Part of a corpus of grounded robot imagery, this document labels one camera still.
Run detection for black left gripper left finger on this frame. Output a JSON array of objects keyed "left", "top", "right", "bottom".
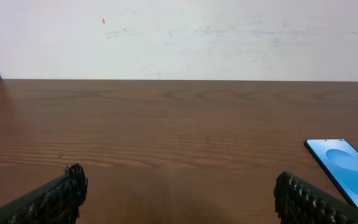
[{"left": 0, "top": 164, "right": 88, "bottom": 224}]

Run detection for blue Galaxy smartphone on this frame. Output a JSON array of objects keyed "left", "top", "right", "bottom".
[{"left": 304, "top": 139, "right": 358, "bottom": 209}]

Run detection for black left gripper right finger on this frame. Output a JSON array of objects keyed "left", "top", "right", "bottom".
[{"left": 273, "top": 172, "right": 358, "bottom": 224}]

